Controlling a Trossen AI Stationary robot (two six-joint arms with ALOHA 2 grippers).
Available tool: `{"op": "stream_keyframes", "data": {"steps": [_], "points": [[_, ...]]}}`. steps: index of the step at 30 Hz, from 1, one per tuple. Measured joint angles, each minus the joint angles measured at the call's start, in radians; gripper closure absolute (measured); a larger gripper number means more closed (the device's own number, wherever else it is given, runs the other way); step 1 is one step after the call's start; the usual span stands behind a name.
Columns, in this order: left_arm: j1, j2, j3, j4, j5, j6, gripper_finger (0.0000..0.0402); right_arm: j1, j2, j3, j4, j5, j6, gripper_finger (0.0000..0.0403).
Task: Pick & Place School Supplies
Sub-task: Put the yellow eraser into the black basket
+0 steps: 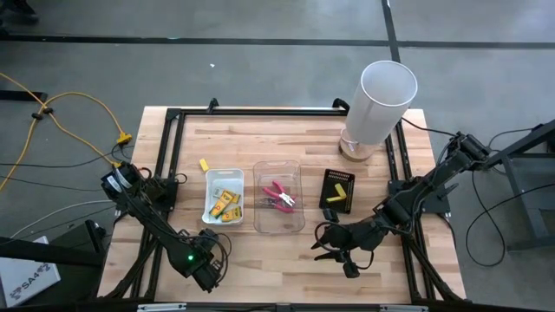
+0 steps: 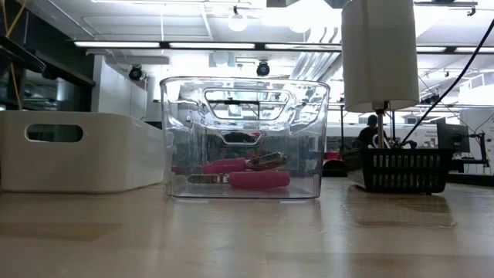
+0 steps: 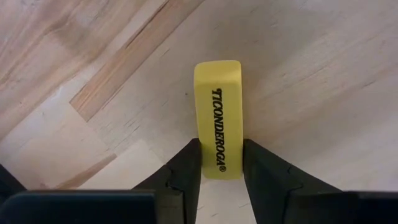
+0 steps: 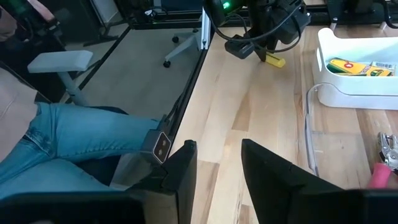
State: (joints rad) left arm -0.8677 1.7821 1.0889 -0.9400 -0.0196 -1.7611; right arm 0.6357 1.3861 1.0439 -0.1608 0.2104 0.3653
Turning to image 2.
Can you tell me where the pink-handled hole punch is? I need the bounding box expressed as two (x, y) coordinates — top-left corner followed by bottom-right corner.
(201, 151), (291, 175)
(186, 170), (292, 191)

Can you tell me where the clear plastic bin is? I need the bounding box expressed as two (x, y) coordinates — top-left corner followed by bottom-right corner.
(159, 76), (331, 201)

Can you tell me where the long fluorescent ceiling light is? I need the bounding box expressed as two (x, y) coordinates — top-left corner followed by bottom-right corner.
(73, 40), (343, 51)

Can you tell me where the white globe ceiling light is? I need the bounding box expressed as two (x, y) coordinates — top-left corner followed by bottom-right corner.
(227, 11), (249, 33)

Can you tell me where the person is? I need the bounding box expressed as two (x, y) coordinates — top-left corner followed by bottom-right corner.
(357, 114), (389, 150)

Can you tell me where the white plastic bin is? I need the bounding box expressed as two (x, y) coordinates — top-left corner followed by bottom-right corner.
(0, 110), (165, 194)

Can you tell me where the white table lamp wooden base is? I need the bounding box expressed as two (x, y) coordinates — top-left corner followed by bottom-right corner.
(341, 0), (421, 150)

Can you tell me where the black mesh plastic basket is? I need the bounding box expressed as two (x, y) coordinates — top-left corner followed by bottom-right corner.
(343, 147), (456, 195)

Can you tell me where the black computer monitor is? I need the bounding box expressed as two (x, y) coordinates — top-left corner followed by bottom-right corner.
(436, 122), (471, 154)

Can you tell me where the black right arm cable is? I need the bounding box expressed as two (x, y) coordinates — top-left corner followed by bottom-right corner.
(399, 17), (494, 150)

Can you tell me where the yellow hanging cord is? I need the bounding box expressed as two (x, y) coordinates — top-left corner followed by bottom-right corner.
(0, 0), (30, 111)

